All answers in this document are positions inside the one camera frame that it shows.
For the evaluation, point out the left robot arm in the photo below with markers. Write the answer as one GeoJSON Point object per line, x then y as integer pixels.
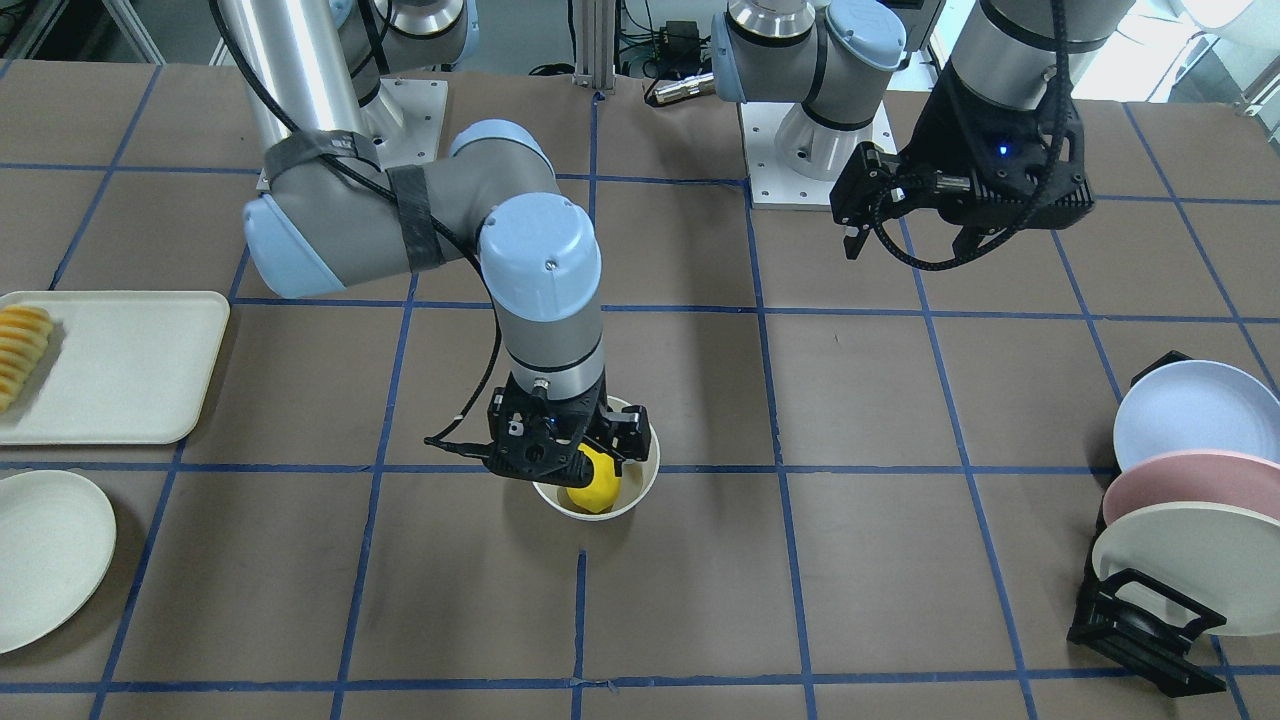
{"type": "Point", "coordinates": [836, 61]}

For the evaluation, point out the black dish rack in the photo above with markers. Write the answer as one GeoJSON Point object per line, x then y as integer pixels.
{"type": "Point", "coordinates": [1135, 637]}

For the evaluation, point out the white bowl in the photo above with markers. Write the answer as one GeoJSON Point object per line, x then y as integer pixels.
{"type": "Point", "coordinates": [636, 480]}

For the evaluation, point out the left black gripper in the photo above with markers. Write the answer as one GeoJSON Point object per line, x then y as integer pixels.
{"type": "Point", "coordinates": [948, 130]}

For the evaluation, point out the aluminium frame post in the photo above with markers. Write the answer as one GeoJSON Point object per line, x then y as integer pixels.
{"type": "Point", "coordinates": [594, 36]}

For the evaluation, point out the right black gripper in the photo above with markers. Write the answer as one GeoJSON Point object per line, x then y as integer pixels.
{"type": "Point", "coordinates": [627, 430]}

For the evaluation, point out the white rectangular tray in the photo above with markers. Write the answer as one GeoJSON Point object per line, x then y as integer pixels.
{"type": "Point", "coordinates": [122, 368]}

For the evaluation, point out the cream plate in rack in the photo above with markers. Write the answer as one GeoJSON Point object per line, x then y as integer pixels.
{"type": "Point", "coordinates": [1223, 557]}

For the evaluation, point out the sliced yellow fruit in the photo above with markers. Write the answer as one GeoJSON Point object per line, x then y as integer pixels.
{"type": "Point", "coordinates": [25, 336]}

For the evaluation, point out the yellow lemon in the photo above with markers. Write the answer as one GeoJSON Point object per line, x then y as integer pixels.
{"type": "Point", "coordinates": [604, 488]}

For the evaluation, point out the pink plate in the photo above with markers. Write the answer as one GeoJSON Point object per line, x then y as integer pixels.
{"type": "Point", "coordinates": [1213, 476]}

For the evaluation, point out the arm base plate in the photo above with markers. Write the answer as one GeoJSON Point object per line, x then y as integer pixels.
{"type": "Point", "coordinates": [420, 120]}
{"type": "Point", "coordinates": [770, 170]}

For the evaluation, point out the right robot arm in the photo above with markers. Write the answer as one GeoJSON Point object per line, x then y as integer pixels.
{"type": "Point", "coordinates": [336, 214]}

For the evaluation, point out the cream round plate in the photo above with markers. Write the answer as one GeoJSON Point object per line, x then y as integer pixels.
{"type": "Point", "coordinates": [58, 537]}

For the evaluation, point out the light blue plate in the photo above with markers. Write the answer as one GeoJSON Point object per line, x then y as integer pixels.
{"type": "Point", "coordinates": [1196, 405]}

